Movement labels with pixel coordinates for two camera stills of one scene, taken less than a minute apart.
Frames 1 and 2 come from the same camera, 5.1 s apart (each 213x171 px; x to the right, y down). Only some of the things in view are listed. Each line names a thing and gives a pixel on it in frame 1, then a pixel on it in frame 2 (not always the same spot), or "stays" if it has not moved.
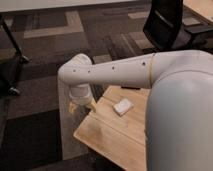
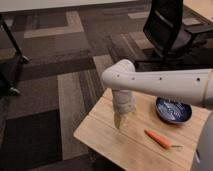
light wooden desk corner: [203, 8] stays
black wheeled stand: [11, 71] stays
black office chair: [164, 30] stays
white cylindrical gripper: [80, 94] -> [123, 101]
